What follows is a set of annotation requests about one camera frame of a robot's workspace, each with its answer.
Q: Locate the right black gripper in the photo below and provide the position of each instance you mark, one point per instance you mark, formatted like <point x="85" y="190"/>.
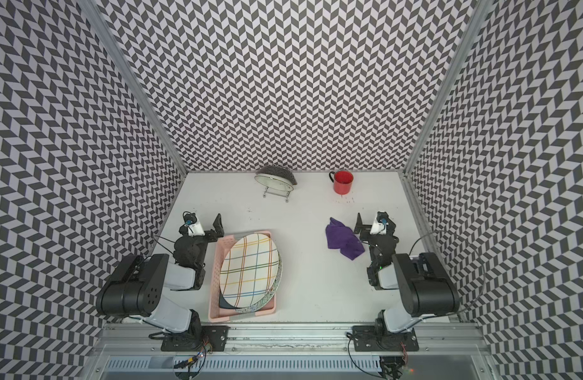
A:
<point x="364" y="229"/>

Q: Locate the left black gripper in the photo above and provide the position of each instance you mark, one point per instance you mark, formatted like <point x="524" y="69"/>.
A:
<point x="219" y="230"/>

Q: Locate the purple cloth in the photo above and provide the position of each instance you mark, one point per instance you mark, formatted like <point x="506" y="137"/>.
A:
<point x="340" y="237"/>

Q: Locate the white plaid striped plate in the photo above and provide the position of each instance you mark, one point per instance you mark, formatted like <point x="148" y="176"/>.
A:
<point x="248" y="270"/>

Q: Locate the dark teal square plate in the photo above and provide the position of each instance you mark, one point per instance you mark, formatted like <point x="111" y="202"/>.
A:
<point x="225" y="305"/>

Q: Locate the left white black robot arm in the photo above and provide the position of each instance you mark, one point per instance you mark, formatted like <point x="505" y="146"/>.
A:
<point x="135" y="288"/>

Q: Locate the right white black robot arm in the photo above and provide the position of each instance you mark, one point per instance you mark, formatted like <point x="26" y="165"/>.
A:
<point x="425" y="289"/>

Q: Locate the white plate in rack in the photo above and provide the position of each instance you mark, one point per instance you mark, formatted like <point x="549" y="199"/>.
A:
<point x="274" y="182"/>

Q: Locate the red mug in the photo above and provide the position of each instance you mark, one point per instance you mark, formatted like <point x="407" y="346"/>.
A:
<point x="342" y="181"/>

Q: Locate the pink plastic tray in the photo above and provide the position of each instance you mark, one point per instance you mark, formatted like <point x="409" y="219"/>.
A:
<point x="217" y="314"/>

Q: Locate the metal wire plate rack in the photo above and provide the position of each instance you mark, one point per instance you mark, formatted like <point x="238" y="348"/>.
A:
<point x="275" y="192"/>

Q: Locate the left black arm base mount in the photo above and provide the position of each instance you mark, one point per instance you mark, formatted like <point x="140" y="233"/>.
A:
<point x="213" y="338"/>

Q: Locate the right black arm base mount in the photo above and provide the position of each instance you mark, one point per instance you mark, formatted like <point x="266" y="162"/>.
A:
<point x="366" y="339"/>

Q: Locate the aluminium front rail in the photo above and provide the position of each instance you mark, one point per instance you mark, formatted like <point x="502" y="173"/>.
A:
<point x="287" y="339"/>

